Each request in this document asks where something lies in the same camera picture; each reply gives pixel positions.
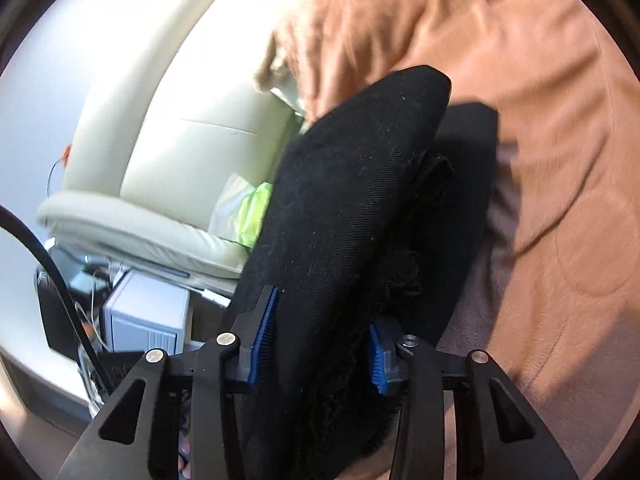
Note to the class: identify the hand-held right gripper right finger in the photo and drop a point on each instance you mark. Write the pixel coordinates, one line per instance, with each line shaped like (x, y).
(377, 365)

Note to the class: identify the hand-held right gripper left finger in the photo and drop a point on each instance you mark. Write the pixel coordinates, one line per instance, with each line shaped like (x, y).
(262, 335)

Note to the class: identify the black pants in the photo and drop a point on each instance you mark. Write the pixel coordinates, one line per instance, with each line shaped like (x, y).
(350, 185)

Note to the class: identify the white storage box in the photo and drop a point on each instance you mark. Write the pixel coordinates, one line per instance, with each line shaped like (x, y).
(145, 310)

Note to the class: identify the green plastic packet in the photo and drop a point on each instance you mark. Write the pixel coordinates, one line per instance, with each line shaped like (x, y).
(255, 210)

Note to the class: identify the clear plastic wrapper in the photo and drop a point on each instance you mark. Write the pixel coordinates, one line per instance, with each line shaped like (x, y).
(227, 205)

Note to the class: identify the cream padded headboard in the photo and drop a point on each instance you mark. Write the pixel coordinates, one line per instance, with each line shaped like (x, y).
(175, 160)

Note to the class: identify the black box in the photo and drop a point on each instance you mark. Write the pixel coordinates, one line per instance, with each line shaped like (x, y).
(52, 310)

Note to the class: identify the small orange tag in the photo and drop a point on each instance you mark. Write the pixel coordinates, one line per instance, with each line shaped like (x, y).
(66, 154)

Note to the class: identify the orange fleece blanket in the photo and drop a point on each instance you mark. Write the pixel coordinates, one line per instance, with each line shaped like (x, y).
(550, 160)

